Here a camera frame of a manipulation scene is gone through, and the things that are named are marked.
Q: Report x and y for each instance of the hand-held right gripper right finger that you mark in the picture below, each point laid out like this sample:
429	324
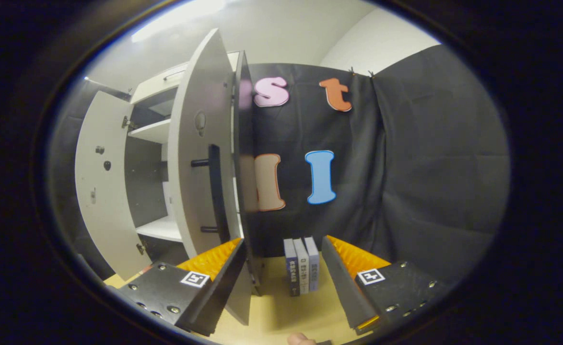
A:
341	292

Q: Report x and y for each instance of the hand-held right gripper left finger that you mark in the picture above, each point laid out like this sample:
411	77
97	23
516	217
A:
221	292

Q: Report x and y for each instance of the white cabinet door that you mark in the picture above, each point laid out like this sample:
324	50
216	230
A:
104	215
190	191

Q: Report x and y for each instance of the white cabinet shelf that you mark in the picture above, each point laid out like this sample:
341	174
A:
154	130
161	230

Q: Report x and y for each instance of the metal cabinet door hinge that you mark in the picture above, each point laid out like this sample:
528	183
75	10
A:
141	248
127	123

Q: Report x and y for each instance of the grey and white cabinet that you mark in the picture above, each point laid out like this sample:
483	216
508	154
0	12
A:
142	182

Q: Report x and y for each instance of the white cabinet drawer front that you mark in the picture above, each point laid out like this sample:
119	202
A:
157	84

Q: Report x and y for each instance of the light blue book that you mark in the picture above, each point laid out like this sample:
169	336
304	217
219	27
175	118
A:
312	263

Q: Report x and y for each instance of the grey book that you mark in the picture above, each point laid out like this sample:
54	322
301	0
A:
302	268

